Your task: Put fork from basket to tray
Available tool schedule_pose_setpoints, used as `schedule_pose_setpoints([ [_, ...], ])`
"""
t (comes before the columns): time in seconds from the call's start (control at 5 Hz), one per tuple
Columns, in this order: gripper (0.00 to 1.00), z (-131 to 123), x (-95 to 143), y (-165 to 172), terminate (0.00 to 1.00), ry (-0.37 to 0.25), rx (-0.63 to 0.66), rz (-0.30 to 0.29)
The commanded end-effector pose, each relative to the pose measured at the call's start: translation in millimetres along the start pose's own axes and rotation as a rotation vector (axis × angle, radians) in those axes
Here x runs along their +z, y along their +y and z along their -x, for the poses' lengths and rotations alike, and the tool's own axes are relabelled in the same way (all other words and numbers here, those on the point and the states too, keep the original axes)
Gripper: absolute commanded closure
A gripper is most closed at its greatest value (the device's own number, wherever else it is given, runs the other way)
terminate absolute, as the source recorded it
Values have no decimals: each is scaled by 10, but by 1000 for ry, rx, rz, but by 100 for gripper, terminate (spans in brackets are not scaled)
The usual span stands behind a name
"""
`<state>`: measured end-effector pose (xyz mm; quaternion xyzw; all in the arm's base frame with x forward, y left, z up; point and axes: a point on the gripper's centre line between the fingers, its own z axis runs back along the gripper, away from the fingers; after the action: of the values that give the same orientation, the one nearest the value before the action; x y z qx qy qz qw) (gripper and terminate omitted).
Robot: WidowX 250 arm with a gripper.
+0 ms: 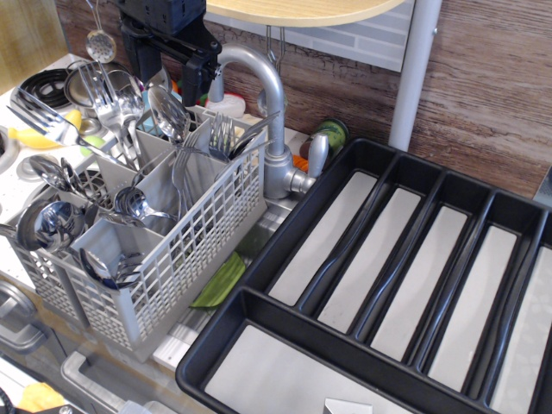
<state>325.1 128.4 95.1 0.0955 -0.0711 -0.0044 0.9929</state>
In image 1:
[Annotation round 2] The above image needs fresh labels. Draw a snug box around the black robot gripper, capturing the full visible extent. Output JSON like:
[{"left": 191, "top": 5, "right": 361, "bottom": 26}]
[{"left": 116, "top": 0, "right": 222, "bottom": 107}]

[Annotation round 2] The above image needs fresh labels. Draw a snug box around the thin silver fork center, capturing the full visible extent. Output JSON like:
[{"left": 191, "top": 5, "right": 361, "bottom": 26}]
[{"left": 172, "top": 129, "right": 210, "bottom": 219}]

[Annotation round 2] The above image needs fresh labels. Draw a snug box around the tall silver fork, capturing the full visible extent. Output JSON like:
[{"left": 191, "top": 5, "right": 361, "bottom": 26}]
[{"left": 78, "top": 61, "right": 137, "bottom": 171}]

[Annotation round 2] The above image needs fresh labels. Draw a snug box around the large silver fork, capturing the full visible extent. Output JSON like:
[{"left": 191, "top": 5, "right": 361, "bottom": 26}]
[{"left": 8, "top": 87, "right": 125, "bottom": 166}]

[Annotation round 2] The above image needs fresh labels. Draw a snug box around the grey plastic cutlery basket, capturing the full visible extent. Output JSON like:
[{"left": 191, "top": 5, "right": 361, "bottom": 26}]
[{"left": 0, "top": 104, "right": 269, "bottom": 364}]

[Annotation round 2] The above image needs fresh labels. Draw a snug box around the black cutlery tray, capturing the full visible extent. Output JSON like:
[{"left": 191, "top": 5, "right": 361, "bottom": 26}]
[{"left": 176, "top": 139, "right": 551, "bottom": 413}]

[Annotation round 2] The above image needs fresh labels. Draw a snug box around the hanging silver ladle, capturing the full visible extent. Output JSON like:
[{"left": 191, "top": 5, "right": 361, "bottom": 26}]
[{"left": 144, "top": 66, "right": 173, "bottom": 92}]

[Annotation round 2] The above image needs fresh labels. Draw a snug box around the silver spoon upright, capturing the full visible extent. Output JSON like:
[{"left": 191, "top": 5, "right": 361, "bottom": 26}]
[{"left": 147, "top": 85, "right": 191, "bottom": 146}]

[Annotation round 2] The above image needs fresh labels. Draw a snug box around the white red toy food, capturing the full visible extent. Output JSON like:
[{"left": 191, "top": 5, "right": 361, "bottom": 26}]
[{"left": 205, "top": 93, "right": 246, "bottom": 118}]

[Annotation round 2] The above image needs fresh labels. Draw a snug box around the hanging slotted skimmer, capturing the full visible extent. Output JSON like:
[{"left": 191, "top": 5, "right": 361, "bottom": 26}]
[{"left": 85, "top": 0, "right": 116, "bottom": 64}]

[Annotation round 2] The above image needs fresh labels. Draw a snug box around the silver metal pot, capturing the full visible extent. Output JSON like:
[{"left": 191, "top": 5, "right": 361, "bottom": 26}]
[{"left": 63, "top": 65, "right": 130, "bottom": 118}]

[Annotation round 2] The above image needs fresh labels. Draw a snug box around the silver forks cluster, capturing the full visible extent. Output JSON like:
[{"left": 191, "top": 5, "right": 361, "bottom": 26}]
[{"left": 209, "top": 113, "right": 235, "bottom": 161}]

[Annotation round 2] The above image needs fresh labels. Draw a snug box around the round wooden shelf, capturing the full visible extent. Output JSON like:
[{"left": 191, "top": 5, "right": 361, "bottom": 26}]
[{"left": 206, "top": 0, "right": 403, "bottom": 28}]

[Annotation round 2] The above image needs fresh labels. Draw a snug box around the black stove burner coil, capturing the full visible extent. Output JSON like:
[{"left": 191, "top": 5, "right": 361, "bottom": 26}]
[{"left": 20, "top": 69, "right": 69, "bottom": 109}]

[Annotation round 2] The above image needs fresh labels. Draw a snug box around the silver spoon middle compartment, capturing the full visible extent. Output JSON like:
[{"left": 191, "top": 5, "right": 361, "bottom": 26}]
[{"left": 114, "top": 186, "right": 178, "bottom": 223}]

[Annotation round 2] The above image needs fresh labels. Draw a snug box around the silver spoon compartment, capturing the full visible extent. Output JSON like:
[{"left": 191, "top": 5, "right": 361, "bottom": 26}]
[
  {"left": 78, "top": 248, "right": 143, "bottom": 291},
  {"left": 114, "top": 186, "right": 178, "bottom": 223}
]

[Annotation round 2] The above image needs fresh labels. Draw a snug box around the yellow toy banana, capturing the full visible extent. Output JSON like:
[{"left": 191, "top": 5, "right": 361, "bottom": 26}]
[{"left": 7, "top": 110, "right": 82, "bottom": 149}]

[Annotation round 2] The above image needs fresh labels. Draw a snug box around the silver toy faucet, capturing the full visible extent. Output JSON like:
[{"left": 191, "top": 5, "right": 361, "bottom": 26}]
[{"left": 209, "top": 43, "right": 329, "bottom": 199}]

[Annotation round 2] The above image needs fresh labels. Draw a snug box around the silver spoon left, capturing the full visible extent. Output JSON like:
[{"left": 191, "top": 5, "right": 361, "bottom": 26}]
[{"left": 29, "top": 155, "right": 78, "bottom": 194}]

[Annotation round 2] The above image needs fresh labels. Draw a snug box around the green toy can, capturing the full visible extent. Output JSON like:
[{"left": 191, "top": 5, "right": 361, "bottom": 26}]
[{"left": 311, "top": 117, "right": 350, "bottom": 160}]

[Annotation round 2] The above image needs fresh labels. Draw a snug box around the large silver serving spoon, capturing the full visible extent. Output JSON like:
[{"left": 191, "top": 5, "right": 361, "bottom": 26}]
[{"left": 16, "top": 199, "right": 85, "bottom": 252}]

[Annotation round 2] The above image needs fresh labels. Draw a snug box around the silver spoon front compartment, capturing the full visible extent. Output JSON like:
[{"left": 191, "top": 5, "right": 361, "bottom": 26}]
[{"left": 78, "top": 248, "right": 143, "bottom": 291}]

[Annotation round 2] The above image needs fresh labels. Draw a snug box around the green toy leaf vegetable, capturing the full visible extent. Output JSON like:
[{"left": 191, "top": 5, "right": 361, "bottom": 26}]
[{"left": 191, "top": 252, "right": 246, "bottom": 309}]

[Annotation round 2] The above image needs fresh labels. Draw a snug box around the white metal pole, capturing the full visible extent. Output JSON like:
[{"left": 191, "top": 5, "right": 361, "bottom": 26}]
[{"left": 388, "top": 0, "right": 442, "bottom": 152}]

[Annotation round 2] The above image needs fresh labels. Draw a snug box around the hanging wire utensil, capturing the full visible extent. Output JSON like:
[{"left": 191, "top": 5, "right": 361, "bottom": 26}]
[{"left": 265, "top": 25, "right": 286, "bottom": 75}]

